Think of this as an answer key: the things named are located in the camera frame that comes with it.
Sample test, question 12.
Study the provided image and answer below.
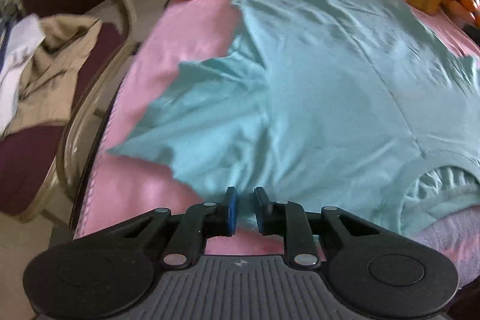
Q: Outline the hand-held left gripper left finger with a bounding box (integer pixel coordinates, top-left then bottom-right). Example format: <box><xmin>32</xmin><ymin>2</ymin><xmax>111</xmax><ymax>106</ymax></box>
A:
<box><xmin>107</xmin><ymin>187</ymin><xmax>238</xmax><ymax>269</ymax></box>

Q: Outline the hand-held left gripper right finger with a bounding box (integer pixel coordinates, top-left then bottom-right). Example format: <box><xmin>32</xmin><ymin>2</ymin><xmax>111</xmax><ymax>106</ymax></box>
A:
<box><xmin>254</xmin><ymin>187</ymin><xmax>381</xmax><ymax>270</ymax></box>

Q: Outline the teal t-shirt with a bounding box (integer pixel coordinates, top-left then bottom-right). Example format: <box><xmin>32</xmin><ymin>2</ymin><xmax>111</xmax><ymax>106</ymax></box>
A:
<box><xmin>107</xmin><ymin>0</ymin><xmax>480</xmax><ymax>238</ymax></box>

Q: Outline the pink printed towel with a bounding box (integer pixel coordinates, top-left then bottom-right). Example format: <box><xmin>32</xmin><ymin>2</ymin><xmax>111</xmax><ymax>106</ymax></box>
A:
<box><xmin>73</xmin><ymin>0</ymin><xmax>480</xmax><ymax>257</ymax></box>

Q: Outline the person's pink fleece clothing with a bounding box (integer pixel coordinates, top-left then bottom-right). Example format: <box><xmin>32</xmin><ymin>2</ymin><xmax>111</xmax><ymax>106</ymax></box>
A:
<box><xmin>410</xmin><ymin>208</ymin><xmax>480</xmax><ymax>287</ymax></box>

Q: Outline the beige garment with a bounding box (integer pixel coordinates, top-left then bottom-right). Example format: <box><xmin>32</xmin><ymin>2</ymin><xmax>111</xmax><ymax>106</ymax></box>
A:
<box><xmin>4</xmin><ymin>16</ymin><xmax>103</xmax><ymax>137</ymax></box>

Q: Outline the white garment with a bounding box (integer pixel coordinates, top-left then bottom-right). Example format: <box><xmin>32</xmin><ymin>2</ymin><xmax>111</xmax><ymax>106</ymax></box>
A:
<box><xmin>0</xmin><ymin>14</ymin><xmax>46</xmax><ymax>133</ymax></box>

